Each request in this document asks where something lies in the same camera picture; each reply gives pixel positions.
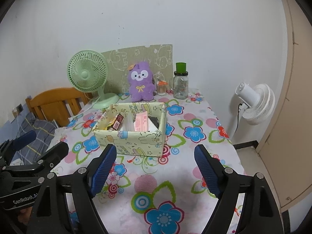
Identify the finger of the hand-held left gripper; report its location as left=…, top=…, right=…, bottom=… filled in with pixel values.
left=4, top=141, right=69, bottom=179
left=0, top=130, right=36, bottom=161

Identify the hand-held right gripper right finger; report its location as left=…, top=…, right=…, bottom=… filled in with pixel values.
left=194, top=144, right=283, bottom=234

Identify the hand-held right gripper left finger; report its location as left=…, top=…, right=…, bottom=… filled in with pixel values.
left=26, top=144, right=117, bottom=234

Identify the cartoon print storage box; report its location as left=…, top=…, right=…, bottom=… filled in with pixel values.
left=94, top=102, right=167, bottom=157

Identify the dark red snack packet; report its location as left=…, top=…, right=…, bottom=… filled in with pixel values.
left=112, top=113, right=125, bottom=130

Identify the pink packet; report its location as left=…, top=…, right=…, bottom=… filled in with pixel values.
left=135, top=112, right=150, bottom=132

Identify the grey cloth pouch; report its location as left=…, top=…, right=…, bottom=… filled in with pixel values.
left=149, top=116, right=162, bottom=128

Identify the person's left hand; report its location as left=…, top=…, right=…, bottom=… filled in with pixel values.
left=17, top=207, right=33, bottom=226

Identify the grey plaid pillow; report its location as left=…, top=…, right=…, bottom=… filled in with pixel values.
left=13, top=113, right=58, bottom=164

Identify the floral tablecloth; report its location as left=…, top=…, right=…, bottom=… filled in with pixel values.
left=47, top=91, right=245, bottom=234

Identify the wooden bed headboard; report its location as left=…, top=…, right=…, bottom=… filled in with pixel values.
left=26, top=88, right=94, bottom=128

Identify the green desk fan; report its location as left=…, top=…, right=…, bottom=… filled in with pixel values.
left=67, top=50, right=120, bottom=109

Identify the white floor fan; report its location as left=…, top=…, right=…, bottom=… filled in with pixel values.
left=229, top=83, right=275, bottom=144

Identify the purple plush toy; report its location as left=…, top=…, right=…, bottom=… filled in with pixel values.
left=128, top=62, right=156, bottom=102

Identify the glass jar green lid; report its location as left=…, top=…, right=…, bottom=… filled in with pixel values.
left=169, top=63, right=190, bottom=99

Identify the small orange-lid glass cup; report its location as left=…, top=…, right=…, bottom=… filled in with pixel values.
left=157, top=80, right=168, bottom=95

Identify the beige door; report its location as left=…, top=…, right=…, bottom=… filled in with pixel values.
left=256, top=0, right=312, bottom=212

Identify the green patterned board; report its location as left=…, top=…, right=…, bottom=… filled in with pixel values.
left=101, top=44, right=173, bottom=94

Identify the white fan cable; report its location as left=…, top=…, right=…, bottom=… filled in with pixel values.
left=68, top=96, right=101, bottom=122

